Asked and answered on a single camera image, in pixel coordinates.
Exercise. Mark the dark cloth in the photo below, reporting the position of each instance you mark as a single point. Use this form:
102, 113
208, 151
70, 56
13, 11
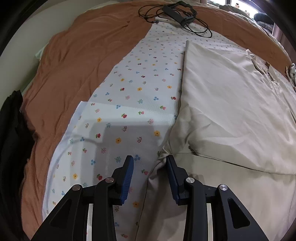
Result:
11, 139

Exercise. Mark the orange blanket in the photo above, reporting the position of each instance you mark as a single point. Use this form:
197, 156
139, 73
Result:
81, 58

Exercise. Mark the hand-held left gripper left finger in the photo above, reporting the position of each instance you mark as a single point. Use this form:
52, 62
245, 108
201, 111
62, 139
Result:
127, 180

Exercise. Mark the pale green pillow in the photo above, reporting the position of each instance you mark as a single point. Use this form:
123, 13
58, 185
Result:
39, 54

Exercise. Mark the grey-green quilt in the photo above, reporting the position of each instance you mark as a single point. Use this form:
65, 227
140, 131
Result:
238, 12

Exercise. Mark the grey-green folded cloth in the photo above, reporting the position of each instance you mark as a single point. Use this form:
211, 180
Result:
292, 74

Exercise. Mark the white floral bed sheet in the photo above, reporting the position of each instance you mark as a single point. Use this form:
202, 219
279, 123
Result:
138, 104

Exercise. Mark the beige pants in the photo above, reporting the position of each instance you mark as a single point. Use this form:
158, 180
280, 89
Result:
231, 104

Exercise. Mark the window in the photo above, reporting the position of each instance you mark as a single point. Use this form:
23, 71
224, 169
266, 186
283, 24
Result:
231, 3

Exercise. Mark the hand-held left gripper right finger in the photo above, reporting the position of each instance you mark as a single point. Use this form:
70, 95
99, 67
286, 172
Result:
172, 180

